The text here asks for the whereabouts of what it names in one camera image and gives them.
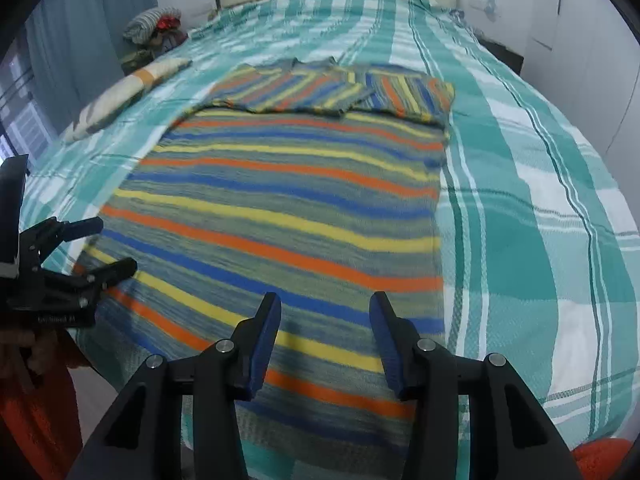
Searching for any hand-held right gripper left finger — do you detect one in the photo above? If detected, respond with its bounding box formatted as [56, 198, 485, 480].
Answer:
[65, 291, 282, 480]

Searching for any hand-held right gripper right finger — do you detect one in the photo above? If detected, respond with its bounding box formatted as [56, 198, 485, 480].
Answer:
[369, 291, 583, 480]

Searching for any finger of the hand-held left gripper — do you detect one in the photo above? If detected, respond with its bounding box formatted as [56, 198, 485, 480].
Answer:
[20, 216, 104, 266]
[42, 257, 138, 311]

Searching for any striped knit sweater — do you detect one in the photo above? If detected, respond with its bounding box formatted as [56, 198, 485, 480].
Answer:
[75, 57, 456, 461]

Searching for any pile of clothes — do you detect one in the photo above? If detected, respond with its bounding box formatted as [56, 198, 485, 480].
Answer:
[120, 6, 190, 73]

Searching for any person's left hand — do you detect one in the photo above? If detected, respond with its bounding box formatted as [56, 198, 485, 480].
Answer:
[0, 327, 68, 378]

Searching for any person's orange clothing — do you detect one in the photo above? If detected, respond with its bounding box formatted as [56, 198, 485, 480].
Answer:
[0, 330, 86, 480]

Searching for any window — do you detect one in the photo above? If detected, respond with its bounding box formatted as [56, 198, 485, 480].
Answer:
[0, 35, 51, 161]

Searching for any beige patchwork cushion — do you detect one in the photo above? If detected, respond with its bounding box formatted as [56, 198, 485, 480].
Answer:
[60, 56, 193, 143]

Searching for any green plaid bedsheet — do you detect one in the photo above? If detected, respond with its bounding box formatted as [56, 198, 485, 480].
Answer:
[22, 0, 640, 480]

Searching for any grey-blue curtain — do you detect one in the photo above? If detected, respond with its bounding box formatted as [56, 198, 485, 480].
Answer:
[25, 0, 161, 126]

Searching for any dark bedside table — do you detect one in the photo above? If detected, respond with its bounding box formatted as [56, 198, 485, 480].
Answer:
[480, 37, 525, 76]

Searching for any white wardrobe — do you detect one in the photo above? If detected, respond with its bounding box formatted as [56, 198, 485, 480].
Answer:
[520, 0, 640, 161]

